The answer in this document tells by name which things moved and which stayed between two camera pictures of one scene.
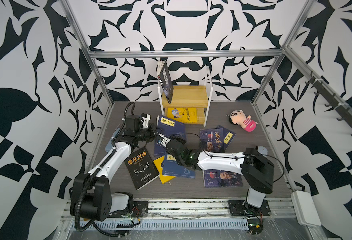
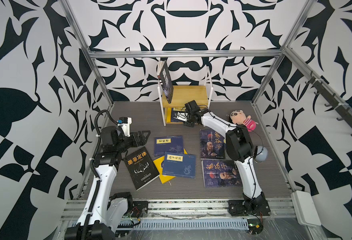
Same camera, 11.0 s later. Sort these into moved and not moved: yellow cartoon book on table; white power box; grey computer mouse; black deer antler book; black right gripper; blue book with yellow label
Moved: blue book with yellow label; black right gripper
Not moved: black deer antler book; yellow cartoon book on table; grey computer mouse; white power box
